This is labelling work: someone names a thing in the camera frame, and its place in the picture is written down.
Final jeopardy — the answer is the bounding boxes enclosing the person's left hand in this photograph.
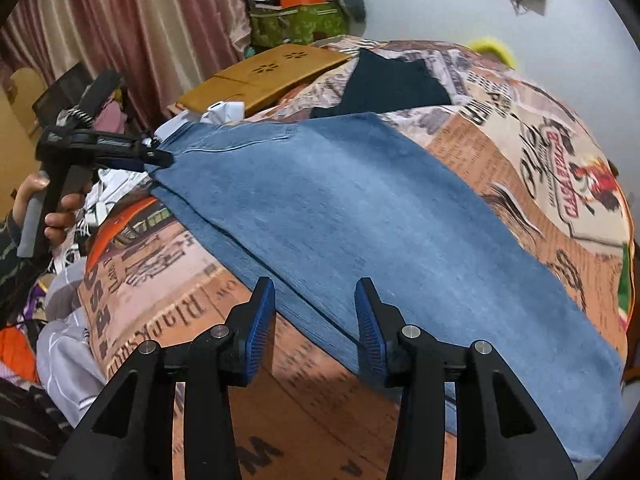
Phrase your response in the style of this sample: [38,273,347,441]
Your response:
[11,172,92,247]

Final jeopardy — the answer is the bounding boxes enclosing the white crumpled cloth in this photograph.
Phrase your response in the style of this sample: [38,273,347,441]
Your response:
[200,101,246,125]

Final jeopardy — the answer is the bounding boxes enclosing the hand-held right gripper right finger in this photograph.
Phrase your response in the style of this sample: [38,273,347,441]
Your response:
[354,277,576,480]

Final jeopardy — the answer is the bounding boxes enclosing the blue denim pants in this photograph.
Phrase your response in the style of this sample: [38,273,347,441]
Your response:
[145,112,626,463]

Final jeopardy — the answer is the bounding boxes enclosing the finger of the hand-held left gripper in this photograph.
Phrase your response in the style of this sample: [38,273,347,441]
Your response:
[97,144,175,173]

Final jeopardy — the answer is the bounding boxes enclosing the brown wooden lap tray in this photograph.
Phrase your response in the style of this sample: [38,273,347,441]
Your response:
[167,44,350,115]

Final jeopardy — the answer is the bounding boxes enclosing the green patterned bag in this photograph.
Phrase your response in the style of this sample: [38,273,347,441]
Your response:
[249,2,351,51]

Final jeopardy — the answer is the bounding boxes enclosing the dark folded cloth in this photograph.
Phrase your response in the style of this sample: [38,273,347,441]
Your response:
[310,48,454,119]

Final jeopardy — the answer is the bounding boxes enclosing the yellow round object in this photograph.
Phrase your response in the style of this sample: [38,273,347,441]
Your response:
[469,36,517,67]

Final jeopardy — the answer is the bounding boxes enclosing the grey white quilt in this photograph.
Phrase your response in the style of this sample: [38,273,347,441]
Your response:
[36,257,108,428]

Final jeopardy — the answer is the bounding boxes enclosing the pink curtain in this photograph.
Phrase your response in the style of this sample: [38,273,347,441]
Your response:
[0,0,253,131]

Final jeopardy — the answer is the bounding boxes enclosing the printed blanket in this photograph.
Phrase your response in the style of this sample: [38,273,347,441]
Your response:
[77,35,636,480]

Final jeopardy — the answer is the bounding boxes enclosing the person's left forearm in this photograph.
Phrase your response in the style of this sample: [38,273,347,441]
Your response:
[0,210,25,291]

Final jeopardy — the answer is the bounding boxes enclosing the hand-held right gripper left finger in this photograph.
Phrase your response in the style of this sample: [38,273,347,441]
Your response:
[49,276,277,480]

